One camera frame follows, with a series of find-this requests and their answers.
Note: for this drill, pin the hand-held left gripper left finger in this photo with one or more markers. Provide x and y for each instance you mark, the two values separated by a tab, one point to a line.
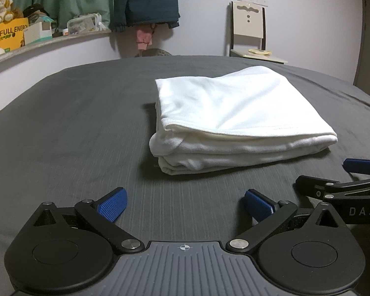
112	205

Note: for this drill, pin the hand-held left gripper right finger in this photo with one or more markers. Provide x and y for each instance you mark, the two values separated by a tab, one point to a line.
259	205

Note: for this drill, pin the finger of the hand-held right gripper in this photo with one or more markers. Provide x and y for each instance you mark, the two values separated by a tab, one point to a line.
314	183
359	165

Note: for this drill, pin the white shirt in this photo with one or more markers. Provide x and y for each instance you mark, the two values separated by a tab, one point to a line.
234	108

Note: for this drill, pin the yellow item on chair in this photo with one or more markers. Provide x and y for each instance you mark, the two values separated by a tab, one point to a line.
260	51

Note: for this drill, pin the pink cloth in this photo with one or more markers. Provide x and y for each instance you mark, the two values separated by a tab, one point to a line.
144	37

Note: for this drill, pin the stone window ledge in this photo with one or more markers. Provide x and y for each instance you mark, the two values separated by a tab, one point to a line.
49	43

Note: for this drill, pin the cream and black chair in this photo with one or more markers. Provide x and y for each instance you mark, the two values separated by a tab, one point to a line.
248	21

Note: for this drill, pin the clear zip pouch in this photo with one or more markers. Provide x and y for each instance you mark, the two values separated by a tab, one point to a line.
86	24

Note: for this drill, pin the white and teal box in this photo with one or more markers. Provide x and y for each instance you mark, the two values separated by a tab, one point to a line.
37	34

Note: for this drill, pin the yellow cardboard box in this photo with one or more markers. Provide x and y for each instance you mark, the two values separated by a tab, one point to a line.
6	37

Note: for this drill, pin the dark teal jacket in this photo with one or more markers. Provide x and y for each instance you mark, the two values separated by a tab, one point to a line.
145	0

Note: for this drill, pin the black cap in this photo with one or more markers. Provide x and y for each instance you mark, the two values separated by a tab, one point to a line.
33	10

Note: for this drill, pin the plush monkey toy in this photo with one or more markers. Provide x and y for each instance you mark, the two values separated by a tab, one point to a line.
1	10

